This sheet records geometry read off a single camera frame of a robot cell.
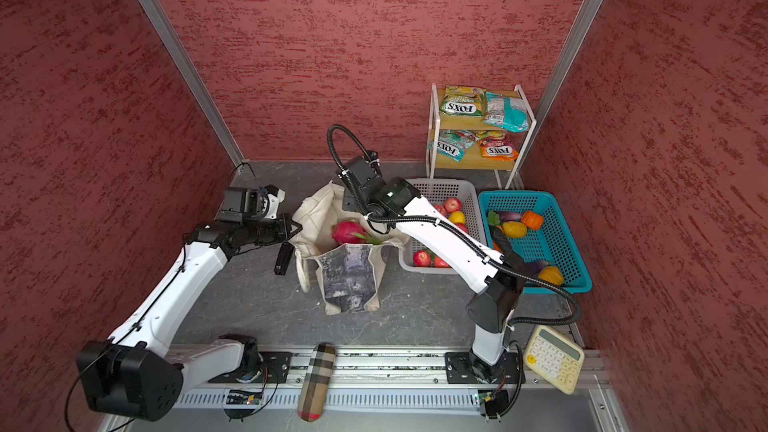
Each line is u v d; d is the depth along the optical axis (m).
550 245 0.95
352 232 0.90
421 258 0.90
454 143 1.01
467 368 0.74
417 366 0.76
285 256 0.92
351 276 0.74
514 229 0.97
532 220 0.97
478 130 1.07
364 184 0.53
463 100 0.90
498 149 1.02
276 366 0.74
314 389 0.68
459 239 0.46
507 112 0.85
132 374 0.37
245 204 0.62
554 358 0.74
